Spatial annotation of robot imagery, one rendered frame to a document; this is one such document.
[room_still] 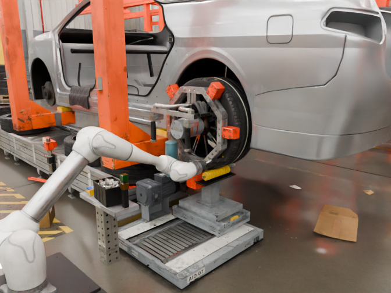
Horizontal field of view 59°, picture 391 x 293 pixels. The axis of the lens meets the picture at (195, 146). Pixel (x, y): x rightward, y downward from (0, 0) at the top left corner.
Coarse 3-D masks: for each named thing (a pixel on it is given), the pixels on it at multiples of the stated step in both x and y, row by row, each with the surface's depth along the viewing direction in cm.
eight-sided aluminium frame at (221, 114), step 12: (180, 96) 244; (204, 96) 226; (216, 108) 220; (168, 120) 256; (168, 132) 258; (180, 144) 257; (216, 144) 226; (180, 156) 253; (192, 156) 251; (216, 156) 233
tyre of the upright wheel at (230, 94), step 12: (192, 84) 243; (204, 84) 235; (228, 84) 234; (228, 96) 224; (240, 96) 231; (228, 108) 224; (240, 108) 226; (228, 120) 226; (240, 120) 224; (240, 132) 225; (228, 144) 230; (240, 144) 230; (228, 156) 232; (240, 156) 243; (216, 168) 243
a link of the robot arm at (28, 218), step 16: (96, 128) 176; (80, 144) 172; (64, 160) 173; (80, 160) 172; (64, 176) 168; (48, 192) 164; (32, 208) 161; (48, 208) 166; (0, 224) 158; (16, 224) 155; (32, 224) 159; (0, 240) 150
